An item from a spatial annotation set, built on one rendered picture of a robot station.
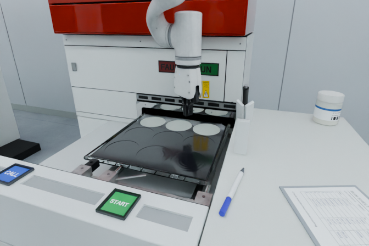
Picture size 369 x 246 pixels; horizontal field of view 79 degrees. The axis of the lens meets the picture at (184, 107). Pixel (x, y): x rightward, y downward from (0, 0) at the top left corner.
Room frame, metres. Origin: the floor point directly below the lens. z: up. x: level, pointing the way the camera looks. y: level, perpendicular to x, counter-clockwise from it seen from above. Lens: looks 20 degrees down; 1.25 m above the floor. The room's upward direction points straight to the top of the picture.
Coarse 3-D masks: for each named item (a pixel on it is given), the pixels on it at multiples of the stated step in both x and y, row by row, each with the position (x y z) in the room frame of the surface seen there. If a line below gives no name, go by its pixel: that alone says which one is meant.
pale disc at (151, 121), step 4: (144, 120) 0.82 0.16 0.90; (148, 120) 0.82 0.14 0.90; (152, 120) 0.82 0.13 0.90; (156, 120) 0.82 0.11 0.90; (160, 120) 0.82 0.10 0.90; (164, 120) 0.82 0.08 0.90; (144, 124) 0.78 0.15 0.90; (148, 124) 0.78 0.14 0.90; (152, 124) 0.78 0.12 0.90; (156, 124) 0.78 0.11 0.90; (160, 124) 0.78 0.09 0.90
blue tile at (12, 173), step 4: (12, 168) 0.41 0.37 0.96; (16, 168) 0.41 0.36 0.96; (20, 168) 0.41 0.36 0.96; (24, 168) 0.41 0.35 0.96; (4, 172) 0.39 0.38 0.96; (8, 172) 0.39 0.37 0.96; (12, 172) 0.39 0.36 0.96; (16, 172) 0.39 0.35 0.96; (20, 172) 0.39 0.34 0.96; (0, 176) 0.38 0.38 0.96; (4, 176) 0.38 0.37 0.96; (8, 176) 0.38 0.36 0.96; (12, 176) 0.38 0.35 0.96; (16, 176) 0.38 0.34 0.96; (4, 180) 0.37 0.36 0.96; (8, 180) 0.37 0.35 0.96
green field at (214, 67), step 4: (200, 64) 0.86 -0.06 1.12; (204, 64) 0.85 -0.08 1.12; (208, 64) 0.85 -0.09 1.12; (212, 64) 0.84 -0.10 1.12; (216, 64) 0.84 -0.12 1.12; (200, 68) 0.85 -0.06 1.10; (204, 68) 0.85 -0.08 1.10; (208, 68) 0.85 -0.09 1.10; (212, 68) 0.84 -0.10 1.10; (216, 68) 0.84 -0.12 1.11; (200, 72) 0.85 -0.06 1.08; (204, 72) 0.85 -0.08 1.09; (208, 72) 0.85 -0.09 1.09; (212, 72) 0.84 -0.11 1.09; (216, 72) 0.84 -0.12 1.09
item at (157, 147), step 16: (128, 128) 0.74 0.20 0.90; (144, 128) 0.74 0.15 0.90; (160, 128) 0.74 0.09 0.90; (192, 128) 0.74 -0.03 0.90; (224, 128) 0.74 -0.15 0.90; (112, 144) 0.63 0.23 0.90; (128, 144) 0.63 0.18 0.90; (144, 144) 0.62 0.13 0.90; (160, 144) 0.63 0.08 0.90; (176, 144) 0.62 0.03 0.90; (192, 144) 0.63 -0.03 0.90; (208, 144) 0.63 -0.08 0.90; (128, 160) 0.53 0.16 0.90; (144, 160) 0.54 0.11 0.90; (160, 160) 0.54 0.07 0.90; (176, 160) 0.54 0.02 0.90; (192, 160) 0.54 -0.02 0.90; (208, 160) 0.53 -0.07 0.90; (192, 176) 0.46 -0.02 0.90
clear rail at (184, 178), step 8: (88, 160) 0.55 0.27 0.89; (104, 160) 0.53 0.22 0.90; (112, 160) 0.53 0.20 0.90; (128, 168) 0.50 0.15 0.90; (136, 168) 0.50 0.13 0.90; (144, 168) 0.49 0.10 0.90; (168, 176) 0.47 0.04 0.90; (176, 176) 0.46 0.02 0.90; (184, 176) 0.46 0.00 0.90; (200, 184) 0.44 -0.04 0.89
